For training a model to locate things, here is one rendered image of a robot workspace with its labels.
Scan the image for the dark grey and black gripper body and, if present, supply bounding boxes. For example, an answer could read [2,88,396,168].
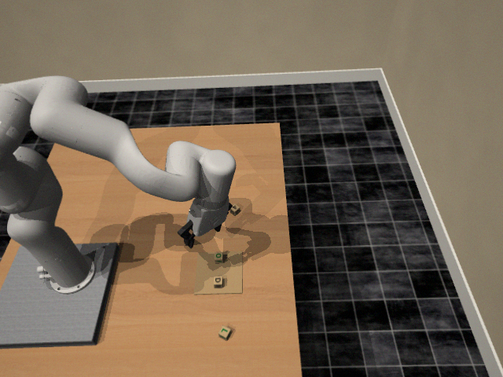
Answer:
[186,196,229,236]

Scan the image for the beige letter block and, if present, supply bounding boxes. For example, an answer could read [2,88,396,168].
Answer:
[215,252,223,264]
[218,325,232,341]
[214,276,223,288]
[230,204,240,216]

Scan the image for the tan flat mat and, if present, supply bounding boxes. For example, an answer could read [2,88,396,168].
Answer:
[194,251,243,295]

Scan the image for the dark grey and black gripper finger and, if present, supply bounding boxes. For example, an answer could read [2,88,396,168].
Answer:
[215,203,233,232]
[178,220,195,248]

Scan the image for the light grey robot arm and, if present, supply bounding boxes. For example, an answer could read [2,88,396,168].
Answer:
[0,75,236,295]

